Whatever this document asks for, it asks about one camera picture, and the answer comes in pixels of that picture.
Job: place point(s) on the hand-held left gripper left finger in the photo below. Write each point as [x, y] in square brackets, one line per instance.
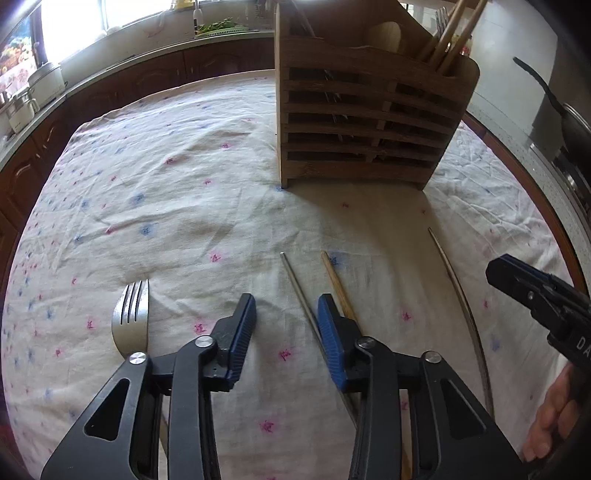
[244, 332]

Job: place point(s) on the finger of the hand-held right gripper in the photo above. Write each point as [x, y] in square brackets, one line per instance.
[512, 279]
[568, 295]

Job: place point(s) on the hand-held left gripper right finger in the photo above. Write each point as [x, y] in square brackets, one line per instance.
[328, 337]

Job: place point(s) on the brown wooden chopstick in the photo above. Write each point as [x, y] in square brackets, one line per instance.
[468, 23]
[336, 281]

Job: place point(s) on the wooden utensil holder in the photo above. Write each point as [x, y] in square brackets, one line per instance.
[360, 120]

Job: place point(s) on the person's right hand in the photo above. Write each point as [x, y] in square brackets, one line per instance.
[551, 410]

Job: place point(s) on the large silver fork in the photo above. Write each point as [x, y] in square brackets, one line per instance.
[131, 323]

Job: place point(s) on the floral white tablecloth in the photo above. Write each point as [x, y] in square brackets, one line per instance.
[161, 184]

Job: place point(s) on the thin wooden chopstick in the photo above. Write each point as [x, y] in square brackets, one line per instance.
[457, 44]

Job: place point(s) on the wooden spoon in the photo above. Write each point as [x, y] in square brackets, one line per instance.
[385, 37]

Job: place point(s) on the green vegetables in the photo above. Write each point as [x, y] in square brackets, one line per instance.
[217, 25]

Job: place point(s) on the white cooking pot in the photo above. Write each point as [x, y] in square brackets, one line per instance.
[46, 78]

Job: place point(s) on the white bottle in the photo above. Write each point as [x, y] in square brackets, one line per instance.
[197, 11]

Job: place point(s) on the colourful printed panel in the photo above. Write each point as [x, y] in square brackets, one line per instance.
[18, 50]

